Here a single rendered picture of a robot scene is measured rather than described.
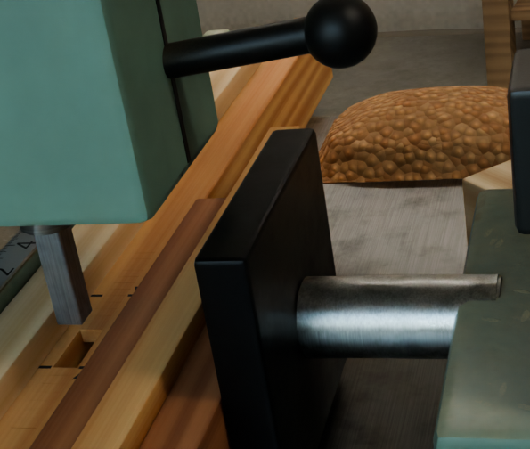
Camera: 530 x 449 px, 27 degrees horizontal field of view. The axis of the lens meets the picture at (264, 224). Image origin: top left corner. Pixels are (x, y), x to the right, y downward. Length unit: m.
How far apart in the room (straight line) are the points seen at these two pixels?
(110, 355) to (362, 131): 0.24
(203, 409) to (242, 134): 0.23
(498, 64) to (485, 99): 2.54
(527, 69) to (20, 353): 0.18
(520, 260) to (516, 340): 0.04
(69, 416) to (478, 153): 0.28
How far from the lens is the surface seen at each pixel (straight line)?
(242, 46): 0.31
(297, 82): 0.61
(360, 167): 0.55
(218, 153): 0.50
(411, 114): 0.56
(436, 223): 0.50
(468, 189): 0.46
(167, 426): 0.31
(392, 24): 3.82
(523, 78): 0.34
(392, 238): 0.49
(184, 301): 0.35
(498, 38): 3.08
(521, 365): 0.30
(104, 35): 0.29
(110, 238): 0.42
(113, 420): 0.30
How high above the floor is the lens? 1.13
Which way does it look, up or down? 26 degrees down
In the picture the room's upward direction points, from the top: 10 degrees counter-clockwise
